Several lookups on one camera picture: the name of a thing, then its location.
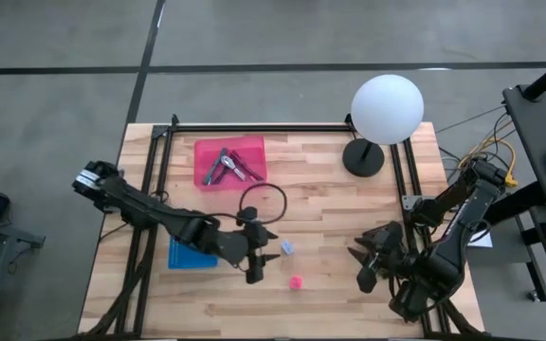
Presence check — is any white paper sheet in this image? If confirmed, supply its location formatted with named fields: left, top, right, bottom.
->
left=471, top=230, right=495, bottom=249

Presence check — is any black round lamp base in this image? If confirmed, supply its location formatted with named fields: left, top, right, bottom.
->
left=341, top=137, right=386, bottom=179

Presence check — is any black side desk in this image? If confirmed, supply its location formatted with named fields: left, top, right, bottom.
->
left=502, top=83, right=546, bottom=209

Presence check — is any maroon braided cable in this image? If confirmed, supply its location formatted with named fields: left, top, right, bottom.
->
left=228, top=150, right=265, bottom=183

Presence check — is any yellow cable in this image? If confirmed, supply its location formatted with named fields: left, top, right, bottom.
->
left=457, top=135, right=519, bottom=188

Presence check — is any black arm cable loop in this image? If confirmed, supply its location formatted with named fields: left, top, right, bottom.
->
left=238, top=182, right=287, bottom=224

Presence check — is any white globe lamp shade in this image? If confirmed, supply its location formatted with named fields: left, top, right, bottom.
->
left=350, top=74, right=426, bottom=146

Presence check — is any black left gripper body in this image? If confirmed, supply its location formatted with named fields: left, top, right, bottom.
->
left=215, top=206, right=269, bottom=285

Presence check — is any black desk support bar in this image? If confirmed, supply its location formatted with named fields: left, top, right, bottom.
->
left=483, top=181, right=546, bottom=226

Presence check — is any pink translucent plastic bin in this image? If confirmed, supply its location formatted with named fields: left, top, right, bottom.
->
left=192, top=135, right=268, bottom=192

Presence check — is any black aluminium rig frame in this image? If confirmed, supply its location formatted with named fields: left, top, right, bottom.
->
left=82, top=113, right=482, bottom=340

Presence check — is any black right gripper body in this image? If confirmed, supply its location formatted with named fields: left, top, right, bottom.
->
left=356, top=221, right=405, bottom=295

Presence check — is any black side stand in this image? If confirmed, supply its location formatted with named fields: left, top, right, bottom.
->
left=0, top=222, right=46, bottom=341

